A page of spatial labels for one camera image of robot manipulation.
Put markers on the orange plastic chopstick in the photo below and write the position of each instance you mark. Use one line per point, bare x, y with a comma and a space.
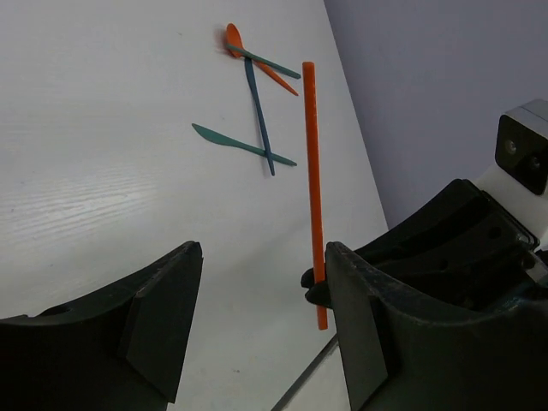
314, 183

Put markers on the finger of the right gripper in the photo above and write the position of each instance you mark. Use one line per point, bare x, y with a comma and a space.
317, 294

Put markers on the teal plastic chopstick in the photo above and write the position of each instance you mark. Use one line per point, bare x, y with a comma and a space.
287, 71

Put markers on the orange plastic spoon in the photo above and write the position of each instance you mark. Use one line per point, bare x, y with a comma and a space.
234, 44

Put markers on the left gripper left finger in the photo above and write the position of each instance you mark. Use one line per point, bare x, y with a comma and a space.
120, 347

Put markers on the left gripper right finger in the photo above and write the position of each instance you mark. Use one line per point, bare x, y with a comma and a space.
404, 350

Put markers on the dark blue plastic chopstick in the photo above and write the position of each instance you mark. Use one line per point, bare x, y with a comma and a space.
248, 64

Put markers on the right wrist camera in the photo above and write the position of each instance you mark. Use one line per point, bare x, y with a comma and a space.
518, 179

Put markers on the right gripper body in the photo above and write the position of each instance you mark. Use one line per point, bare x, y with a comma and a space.
461, 252

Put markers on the teal plastic knife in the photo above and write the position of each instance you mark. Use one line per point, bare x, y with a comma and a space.
223, 140

